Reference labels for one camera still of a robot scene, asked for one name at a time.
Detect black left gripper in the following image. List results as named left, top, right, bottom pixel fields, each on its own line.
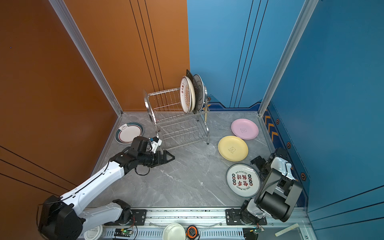
left=138, top=149, right=176, bottom=167

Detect white round lid with label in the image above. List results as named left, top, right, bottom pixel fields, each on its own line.
left=84, top=225, right=104, bottom=240

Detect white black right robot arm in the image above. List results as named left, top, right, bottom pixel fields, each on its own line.
left=240, top=148, right=303, bottom=225

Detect aluminium frame rail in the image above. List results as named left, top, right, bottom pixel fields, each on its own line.
left=100, top=207, right=317, bottom=240

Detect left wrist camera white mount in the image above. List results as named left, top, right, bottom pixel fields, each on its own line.
left=150, top=137, right=162, bottom=153

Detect white plate red characters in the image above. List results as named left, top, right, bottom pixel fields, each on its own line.
left=226, top=164, right=261, bottom=198

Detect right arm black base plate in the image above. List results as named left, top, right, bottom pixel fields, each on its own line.
left=225, top=208, right=268, bottom=226

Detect cream beige round plate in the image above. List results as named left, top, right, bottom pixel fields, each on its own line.
left=184, top=76, right=197, bottom=114

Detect white plate green ring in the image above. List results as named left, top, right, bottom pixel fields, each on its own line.
left=193, top=74, right=208, bottom=112

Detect black square floral plate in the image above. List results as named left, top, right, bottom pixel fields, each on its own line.
left=186, top=69, right=199, bottom=112

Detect green circuit board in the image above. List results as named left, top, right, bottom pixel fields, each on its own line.
left=114, top=228, right=135, bottom=239

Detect yellow round plate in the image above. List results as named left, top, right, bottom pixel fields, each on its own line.
left=218, top=136, right=249, bottom=162

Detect white plate green maroon rim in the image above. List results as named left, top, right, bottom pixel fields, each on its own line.
left=115, top=122, right=144, bottom=145

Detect orange black tape measure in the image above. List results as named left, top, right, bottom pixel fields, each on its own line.
left=186, top=225, right=200, bottom=240

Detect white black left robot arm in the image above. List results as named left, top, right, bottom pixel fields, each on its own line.
left=37, top=137, right=175, bottom=240

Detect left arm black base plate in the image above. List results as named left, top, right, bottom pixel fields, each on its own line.
left=104, top=209, right=147, bottom=227

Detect silver wire dish rack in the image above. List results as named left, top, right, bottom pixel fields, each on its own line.
left=143, top=88, right=210, bottom=151

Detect pink round plate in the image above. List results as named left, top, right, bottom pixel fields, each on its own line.
left=231, top=119, right=259, bottom=140

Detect cream flat stick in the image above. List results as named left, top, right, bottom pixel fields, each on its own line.
left=275, top=223, right=299, bottom=237

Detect white round bowl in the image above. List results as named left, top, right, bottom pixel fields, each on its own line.
left=163, top=223, right=186, bottom=240

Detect white plate orange sunburst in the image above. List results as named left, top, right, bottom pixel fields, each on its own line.
left=179, top=76, right=193, bottom=115

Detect small circuit board with wires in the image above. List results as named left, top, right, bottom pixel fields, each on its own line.
left=243, top=225, right=265, bottom=240

